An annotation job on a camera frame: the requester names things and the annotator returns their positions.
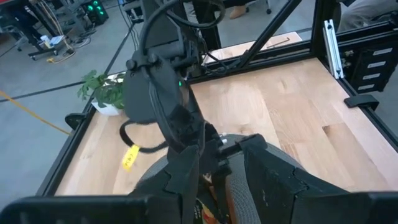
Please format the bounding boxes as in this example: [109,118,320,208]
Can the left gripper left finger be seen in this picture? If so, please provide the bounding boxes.
[129,144,200,224]

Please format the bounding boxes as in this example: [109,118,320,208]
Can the black frame clamp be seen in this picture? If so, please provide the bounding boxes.
[64,112,88,131]
[343,94,380,112]

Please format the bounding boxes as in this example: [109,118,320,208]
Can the green plant in white pot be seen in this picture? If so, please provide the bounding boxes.
[76,70,127,116]

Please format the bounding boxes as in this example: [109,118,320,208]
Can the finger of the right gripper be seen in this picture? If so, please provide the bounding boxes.
[211,163,233,224]

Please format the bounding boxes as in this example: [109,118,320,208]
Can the grey round woven placemat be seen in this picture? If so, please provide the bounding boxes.
[136,133,307,224]

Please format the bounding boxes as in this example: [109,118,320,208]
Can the wooden three-compartment tea box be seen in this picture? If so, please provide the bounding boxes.
[201,173,233,224]

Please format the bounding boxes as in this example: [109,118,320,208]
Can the black rolling cart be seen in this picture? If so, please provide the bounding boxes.
[12,0,76,62]

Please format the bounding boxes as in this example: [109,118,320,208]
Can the yellow hanging cable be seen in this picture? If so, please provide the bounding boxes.
[0,90,72,136]

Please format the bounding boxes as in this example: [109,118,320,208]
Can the metal hex key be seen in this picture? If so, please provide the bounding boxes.
[266,37,291,50]

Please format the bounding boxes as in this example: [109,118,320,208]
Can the silver aluminium bracket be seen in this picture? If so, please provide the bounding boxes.
[322,19,345,80]

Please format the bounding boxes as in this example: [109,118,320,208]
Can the yellow tag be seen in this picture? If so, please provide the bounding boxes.
[122,144,141,172]

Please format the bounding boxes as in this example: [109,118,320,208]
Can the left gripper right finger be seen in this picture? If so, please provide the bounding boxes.
[238,133,349,224]

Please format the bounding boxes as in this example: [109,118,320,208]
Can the black box with white labels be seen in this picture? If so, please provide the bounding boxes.
[338,40,398,94]

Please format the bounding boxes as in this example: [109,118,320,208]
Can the black computer tower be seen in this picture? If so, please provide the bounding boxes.
[82,0,109,26]

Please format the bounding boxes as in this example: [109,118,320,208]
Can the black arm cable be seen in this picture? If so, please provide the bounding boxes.
[119,119,169,154]

